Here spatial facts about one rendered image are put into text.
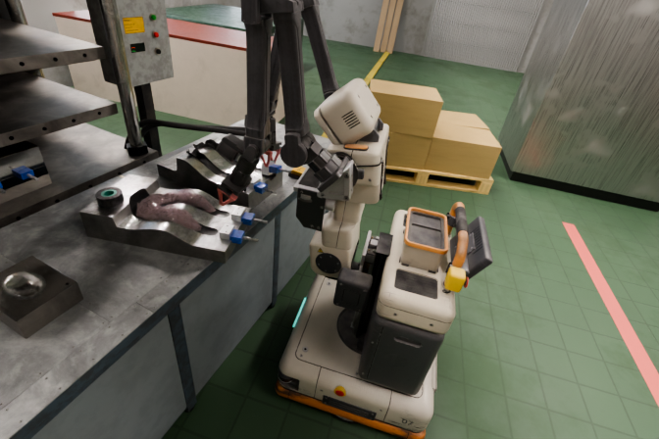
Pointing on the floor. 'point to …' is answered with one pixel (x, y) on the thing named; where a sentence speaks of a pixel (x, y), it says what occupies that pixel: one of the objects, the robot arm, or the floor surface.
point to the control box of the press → (137, 47)
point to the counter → (221, 60)
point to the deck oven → (592, 89)
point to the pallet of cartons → (433, 139)
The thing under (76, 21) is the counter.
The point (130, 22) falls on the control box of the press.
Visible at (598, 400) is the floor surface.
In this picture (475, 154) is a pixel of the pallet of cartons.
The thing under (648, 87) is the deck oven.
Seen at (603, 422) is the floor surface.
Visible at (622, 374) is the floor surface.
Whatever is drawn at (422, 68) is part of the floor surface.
